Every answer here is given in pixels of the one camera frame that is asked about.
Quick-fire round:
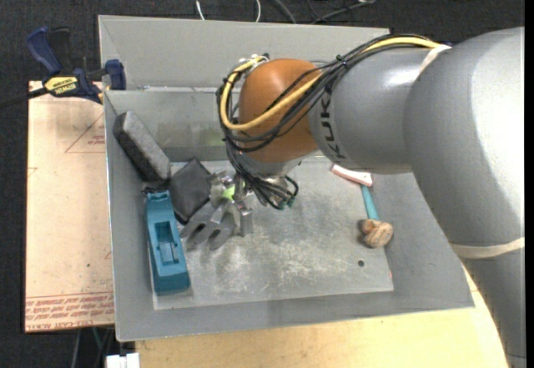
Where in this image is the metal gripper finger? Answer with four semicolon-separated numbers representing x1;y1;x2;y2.
238;202;254;238
209;174;234;204

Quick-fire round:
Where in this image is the black square pouch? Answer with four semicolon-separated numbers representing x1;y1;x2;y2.
168;157;214;224

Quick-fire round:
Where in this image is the grey forked tool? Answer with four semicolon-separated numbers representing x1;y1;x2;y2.
179;199;242;252

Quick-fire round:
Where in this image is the grey metal bin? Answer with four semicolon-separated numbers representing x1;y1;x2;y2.
98;14;476;343

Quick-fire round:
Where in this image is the pink and white flat piece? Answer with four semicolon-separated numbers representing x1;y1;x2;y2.
330;164;374;188

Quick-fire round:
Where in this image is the grey felt board eraser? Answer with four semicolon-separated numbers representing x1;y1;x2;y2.
112;110;172;183

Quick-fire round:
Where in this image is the teal stick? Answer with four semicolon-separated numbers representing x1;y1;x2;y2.
360;184;380;222

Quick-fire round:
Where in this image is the brown lumpy object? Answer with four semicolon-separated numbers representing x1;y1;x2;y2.
357;219;395;250

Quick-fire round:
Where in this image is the brown cardboard board red print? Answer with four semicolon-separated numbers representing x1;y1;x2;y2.
24;80;116;334

